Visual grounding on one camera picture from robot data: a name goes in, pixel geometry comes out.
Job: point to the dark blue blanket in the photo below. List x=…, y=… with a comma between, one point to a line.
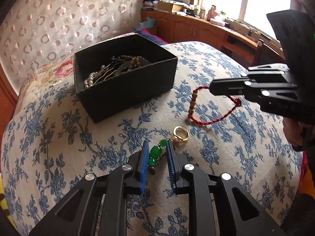
x=152, y=38

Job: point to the blue floral bedspread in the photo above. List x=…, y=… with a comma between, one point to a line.
x=73, y=152

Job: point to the person's right hand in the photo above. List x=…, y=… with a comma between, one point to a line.
x=291, y=132

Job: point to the white power strip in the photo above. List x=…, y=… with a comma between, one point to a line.
x=242, y=27

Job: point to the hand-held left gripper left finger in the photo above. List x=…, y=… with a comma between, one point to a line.
x=144, y=169

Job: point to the window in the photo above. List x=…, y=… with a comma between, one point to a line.
x=246, y=2

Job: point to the circle patterned curtain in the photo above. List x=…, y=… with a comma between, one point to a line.
x=61, y=17

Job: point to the group of small bottles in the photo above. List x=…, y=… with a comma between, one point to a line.
x=199, y=11

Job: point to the pink floral quilt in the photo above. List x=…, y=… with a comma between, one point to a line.
x=49, y=71

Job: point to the pearl strand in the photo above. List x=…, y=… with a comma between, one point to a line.
x=89, y=80

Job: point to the blue plastic bag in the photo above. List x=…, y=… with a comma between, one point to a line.
x=147, y=22

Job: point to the pink figurine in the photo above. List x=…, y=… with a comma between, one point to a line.
x=212, y=12

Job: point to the red blanket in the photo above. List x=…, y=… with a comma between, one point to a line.
x=304, y=169

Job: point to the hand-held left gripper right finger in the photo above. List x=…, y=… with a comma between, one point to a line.
x=171, y=169

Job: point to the black box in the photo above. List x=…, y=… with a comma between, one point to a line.
x=128, y=95

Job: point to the dark jade bangle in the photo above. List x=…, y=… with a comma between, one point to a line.
x=124, y=68

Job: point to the tissue pack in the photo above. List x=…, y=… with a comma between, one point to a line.
x=217, y=21

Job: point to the wooden cabinet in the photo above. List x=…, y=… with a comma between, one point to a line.
x=196, y=32

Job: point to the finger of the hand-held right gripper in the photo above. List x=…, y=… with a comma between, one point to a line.
x=268, y=70
x=228, y=88

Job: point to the cardboard box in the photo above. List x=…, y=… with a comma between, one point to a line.
x=169, y=6

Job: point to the pile of dark items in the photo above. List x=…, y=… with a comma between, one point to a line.
x=151, y=0

